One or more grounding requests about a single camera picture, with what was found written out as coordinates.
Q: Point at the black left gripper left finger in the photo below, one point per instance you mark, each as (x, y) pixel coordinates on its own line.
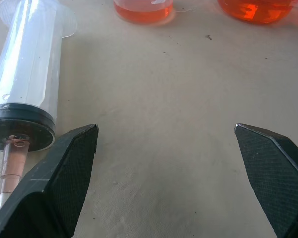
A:
(52, 188)

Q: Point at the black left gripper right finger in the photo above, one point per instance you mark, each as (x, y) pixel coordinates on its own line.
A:
(275, 178)

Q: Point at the large clear plastic syringe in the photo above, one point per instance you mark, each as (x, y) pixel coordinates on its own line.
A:
(27, 69)

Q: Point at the large flask with orange liquid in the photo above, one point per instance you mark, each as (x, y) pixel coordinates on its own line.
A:
(257, 10)

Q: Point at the small beaker with orange liquid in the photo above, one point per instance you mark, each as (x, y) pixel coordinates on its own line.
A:
(142, 11)

